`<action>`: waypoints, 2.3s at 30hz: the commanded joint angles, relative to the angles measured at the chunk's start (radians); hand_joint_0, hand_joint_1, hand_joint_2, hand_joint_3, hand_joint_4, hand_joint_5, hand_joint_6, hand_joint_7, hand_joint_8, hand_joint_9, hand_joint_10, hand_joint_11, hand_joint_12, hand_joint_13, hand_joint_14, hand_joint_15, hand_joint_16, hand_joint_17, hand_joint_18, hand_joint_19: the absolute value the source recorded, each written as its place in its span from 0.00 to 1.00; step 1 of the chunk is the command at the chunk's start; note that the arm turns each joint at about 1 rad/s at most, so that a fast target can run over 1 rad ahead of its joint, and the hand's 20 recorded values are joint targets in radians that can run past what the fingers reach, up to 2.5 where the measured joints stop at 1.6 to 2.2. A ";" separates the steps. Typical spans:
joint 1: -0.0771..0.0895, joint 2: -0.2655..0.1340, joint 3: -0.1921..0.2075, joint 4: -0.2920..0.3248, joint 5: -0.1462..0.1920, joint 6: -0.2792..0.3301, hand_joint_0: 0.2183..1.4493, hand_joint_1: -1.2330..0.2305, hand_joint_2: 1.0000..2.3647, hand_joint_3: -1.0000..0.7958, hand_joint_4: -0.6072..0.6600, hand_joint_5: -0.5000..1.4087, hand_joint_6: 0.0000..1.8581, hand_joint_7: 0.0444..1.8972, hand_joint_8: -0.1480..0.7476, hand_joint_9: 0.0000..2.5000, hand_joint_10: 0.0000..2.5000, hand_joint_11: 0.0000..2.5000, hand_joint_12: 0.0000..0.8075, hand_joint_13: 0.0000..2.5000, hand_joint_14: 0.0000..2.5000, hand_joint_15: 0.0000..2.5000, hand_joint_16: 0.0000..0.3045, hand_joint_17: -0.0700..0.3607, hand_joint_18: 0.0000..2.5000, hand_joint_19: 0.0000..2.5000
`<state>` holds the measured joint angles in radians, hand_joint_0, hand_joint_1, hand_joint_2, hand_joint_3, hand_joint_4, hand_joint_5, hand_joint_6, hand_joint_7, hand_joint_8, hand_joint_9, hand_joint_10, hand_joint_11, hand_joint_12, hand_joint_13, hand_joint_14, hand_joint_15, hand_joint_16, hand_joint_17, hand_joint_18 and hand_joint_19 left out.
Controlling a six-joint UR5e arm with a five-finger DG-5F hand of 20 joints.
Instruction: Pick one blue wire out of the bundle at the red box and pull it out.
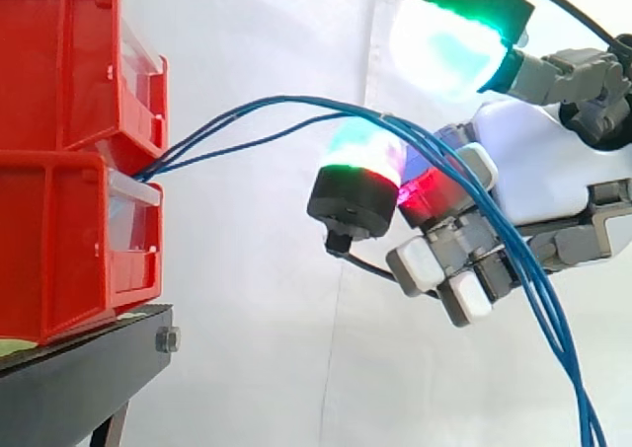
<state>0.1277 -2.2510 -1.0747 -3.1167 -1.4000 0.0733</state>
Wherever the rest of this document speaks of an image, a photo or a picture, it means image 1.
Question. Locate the black stand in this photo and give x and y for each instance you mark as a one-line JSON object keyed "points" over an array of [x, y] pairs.
{"points": [[74, 378]]}

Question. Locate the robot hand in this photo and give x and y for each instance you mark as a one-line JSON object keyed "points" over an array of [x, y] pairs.
{"points": [[533, 166]]}

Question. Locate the red bin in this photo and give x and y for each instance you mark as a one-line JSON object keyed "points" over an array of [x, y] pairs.
{"points": [[74, 62], [69, 249]]}

